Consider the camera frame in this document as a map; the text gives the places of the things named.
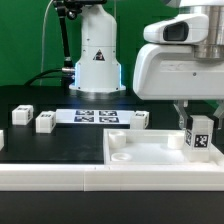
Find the white block at left edge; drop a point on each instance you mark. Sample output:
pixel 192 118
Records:
pixel 1 139

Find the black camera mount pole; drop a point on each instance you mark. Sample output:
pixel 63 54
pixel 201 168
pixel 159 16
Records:
pixel 70 9

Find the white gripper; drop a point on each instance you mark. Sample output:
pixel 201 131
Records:
pixel 171 72

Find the white square tabletop part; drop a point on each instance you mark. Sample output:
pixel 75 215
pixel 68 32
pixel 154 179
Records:
pixel 153 147

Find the white obstacle fence wall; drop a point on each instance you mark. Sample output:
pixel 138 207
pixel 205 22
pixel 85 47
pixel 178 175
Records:
pixel 35 177

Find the white plate with fiducial tags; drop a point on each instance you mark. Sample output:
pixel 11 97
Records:
pixel 81 116

